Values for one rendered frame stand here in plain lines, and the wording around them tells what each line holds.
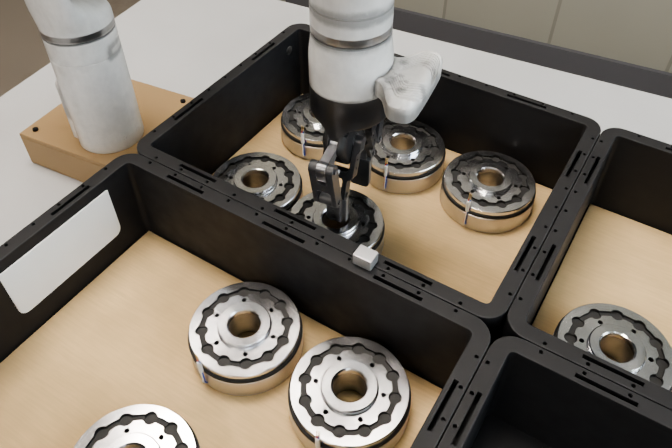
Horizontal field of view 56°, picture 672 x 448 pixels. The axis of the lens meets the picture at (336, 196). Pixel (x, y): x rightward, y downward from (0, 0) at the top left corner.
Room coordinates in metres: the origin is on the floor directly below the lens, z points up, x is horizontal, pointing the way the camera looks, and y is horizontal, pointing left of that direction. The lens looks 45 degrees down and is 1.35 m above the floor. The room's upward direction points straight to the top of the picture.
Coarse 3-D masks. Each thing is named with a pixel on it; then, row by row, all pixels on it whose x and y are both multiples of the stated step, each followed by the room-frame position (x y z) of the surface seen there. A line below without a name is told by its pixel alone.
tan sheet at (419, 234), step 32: (448, 160) 0.58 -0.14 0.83; (384, 192) 0.53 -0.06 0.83; (416, 192) 0.53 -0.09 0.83; (544, 192) 0.53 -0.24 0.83; (416, 224) 0.48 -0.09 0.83; (448, 224) 0.48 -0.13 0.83; (416, 256) 0.43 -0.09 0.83; (448, 256) 0.43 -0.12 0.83; (480, 256) 0.43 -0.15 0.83; (512, 256) 0.43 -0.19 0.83; (480, 288) 0.39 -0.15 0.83
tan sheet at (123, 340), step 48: (144, 240) 0.45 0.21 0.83; (96, 288) 0.39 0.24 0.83; (144, 288) 0.39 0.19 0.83; (192, 288) 0.39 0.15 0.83; (48, 336) 0.33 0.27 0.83; (96, 336) 0.33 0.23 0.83; (144, 336) 0.33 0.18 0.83; (240, 336) 0.33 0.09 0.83; (336, 336) 0.33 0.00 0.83; (0, 384) 0.28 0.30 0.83; (48, 384) 0.28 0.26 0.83; (96, 384) 0.28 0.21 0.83; (144, 384) 0.28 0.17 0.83; (192, 384) 0.28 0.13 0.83; (288, 384) 0.28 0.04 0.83; (432, 384) 0.28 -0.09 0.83; (0, 432) 0.24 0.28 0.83; (48, 432) 0.24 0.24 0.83; (240, 432) 0.24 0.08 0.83; (288, 432) 0.24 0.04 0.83
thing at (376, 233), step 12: (300, 204) 0.48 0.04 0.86; (312, 204) 0.48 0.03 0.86; (360, 204) 0.48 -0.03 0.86; (372, 204) 0.48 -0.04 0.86; (300, 216) 0.46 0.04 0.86; (312, 216) 0.46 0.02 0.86; (360, 216) 0.46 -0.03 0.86; (372, 216) 0.46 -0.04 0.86; (360, 228) 0.44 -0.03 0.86; (372, 228) 0.44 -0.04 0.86; (360, 240) 0.43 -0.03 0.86; (372, 240) 0.42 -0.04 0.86
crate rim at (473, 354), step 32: (128, 160) 0.47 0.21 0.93; (192, 192) 0.43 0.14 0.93; (32, 224) 0.39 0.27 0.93; (256, 224) 0.38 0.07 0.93; (0, 256) 0.35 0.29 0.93; (320, 256) 0.35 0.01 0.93; (384, 288) 0.31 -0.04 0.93; (416, 288) 0.31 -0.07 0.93; (448, 320) 0.28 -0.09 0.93; (480, 320) 0.28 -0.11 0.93; (480, 352) 0.25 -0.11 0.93; (448, 384) 0.23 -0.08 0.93; (448, 416) 0.20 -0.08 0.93
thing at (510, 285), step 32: (288, 32) 0.71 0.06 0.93; (256, 64) 0.65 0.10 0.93; (512, 96) 0.58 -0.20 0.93; (160, 128) 0.52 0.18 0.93; (160, 160) 0.47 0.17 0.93; (576, 160) 0.49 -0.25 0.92; (224, 192) 0.43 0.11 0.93; (288, 224) 0.38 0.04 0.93; (544, 224) 0.38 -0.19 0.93; (352, 256) 0.35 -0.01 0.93; (384, 256) 0.35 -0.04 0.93; (448, 288) 0.31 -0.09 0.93; (512, 288) 0.31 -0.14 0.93
